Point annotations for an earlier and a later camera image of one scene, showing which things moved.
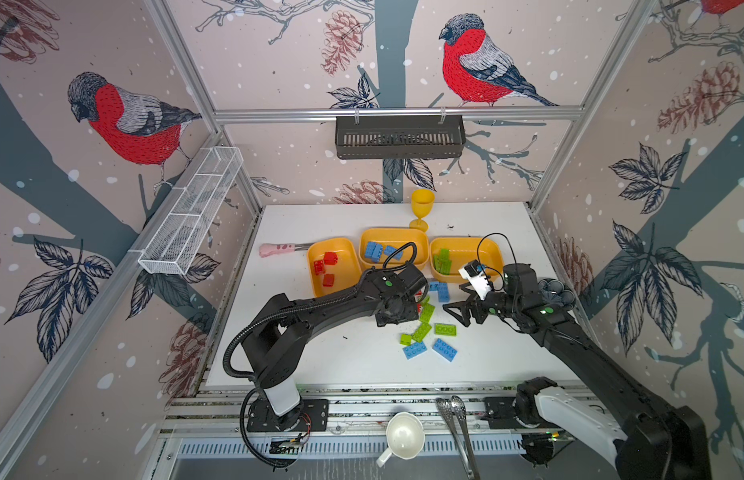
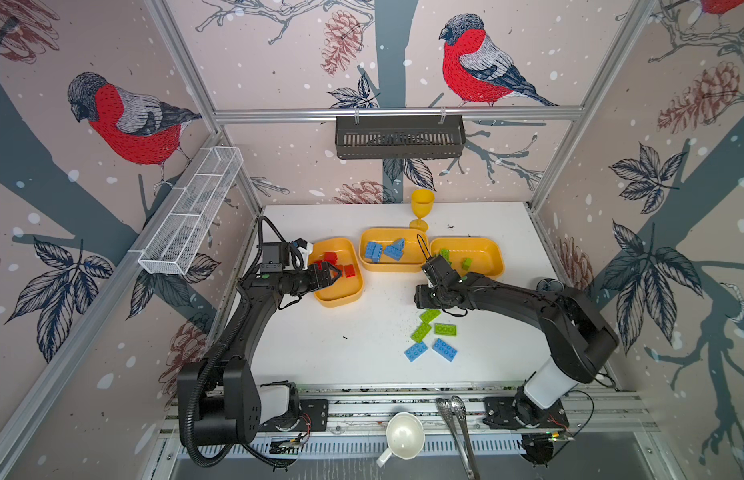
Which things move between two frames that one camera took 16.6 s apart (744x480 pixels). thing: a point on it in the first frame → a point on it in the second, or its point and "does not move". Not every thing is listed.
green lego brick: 445,329 does not move
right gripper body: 495,303 → 431,295
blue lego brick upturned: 373,251 does not move
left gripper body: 408,311 → 305,280
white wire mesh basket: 182,232 does not move
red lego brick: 331,258 does not move
